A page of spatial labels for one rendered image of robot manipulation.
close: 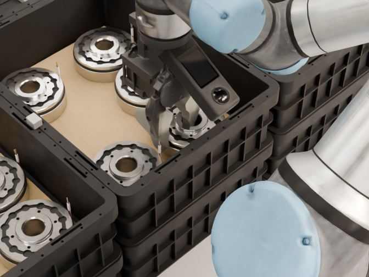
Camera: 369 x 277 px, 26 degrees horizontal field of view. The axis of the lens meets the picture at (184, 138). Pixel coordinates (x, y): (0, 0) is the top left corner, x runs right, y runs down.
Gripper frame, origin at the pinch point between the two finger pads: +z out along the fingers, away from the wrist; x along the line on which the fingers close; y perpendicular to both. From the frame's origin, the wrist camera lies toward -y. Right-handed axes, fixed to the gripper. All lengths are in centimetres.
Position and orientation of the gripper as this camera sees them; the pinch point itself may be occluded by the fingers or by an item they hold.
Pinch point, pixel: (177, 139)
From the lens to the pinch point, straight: 116.6
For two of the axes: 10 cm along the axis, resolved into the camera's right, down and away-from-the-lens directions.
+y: -6.9, -5.3, 5.0
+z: 0.0, 6.9, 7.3
